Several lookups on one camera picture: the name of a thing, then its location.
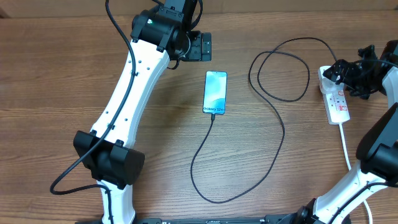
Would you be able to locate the white power strip cord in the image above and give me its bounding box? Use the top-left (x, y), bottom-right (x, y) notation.
top-left (338, 123), bottom-right (374, 224)

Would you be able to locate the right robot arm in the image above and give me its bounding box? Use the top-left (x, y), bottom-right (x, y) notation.
top-left (296, 40), bottom-right (397, 223)

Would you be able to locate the white charger plug adapter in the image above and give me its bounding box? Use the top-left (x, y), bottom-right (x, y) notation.
top-left (320, 77), bottom-right (345, 94)

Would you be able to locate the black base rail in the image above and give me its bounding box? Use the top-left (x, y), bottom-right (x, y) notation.
top-left (74, 213), bottom-right (299, 224)

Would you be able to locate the smartphone with blue screen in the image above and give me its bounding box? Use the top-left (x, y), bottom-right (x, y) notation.
top-left (203, 71), bottom-right (228, 114)

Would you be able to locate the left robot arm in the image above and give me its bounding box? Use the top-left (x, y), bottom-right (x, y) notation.
top-left (73, 0), bottom-right (211, 223)

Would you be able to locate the white power strip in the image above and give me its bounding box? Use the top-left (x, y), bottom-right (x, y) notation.
top-left (318, 66), bottom-right (350, 125)

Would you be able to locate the black charging cable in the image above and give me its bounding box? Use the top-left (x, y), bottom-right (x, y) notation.
top-left (190, 37), bottom-right (340, 205)

